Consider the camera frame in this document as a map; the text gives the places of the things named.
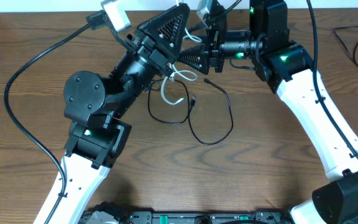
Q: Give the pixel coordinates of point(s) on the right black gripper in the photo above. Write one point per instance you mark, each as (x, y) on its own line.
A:
(215, 49)

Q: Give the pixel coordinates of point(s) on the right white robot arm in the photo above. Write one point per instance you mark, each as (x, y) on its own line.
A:
(291, 73)

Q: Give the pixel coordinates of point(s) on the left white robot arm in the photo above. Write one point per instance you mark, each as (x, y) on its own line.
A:
(95, 104)

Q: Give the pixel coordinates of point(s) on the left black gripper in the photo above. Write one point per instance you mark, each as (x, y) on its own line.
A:
(150, 50)

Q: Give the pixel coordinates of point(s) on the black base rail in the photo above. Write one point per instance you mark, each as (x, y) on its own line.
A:
(112, 213)

